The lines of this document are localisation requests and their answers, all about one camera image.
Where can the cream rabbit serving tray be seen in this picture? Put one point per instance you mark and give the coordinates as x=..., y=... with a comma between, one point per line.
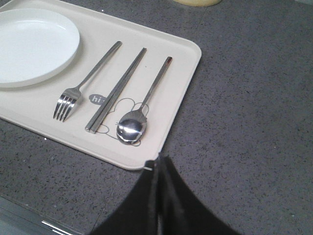
x=32, y=107

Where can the white round plate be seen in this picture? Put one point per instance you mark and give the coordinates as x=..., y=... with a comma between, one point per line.
x=35, y=45

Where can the wooden mug tree stand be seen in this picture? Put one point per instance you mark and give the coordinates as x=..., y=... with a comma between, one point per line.
x=198, y=3

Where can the silver metal fork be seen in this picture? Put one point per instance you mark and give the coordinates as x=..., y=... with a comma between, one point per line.
x=69, y=97

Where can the silver metal spoon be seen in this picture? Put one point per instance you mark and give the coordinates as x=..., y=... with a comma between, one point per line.
x=132, y=126

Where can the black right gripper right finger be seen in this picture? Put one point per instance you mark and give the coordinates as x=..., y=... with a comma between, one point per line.
x=182, y=213

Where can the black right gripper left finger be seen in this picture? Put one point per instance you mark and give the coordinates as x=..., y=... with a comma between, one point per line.
x=137, y=214

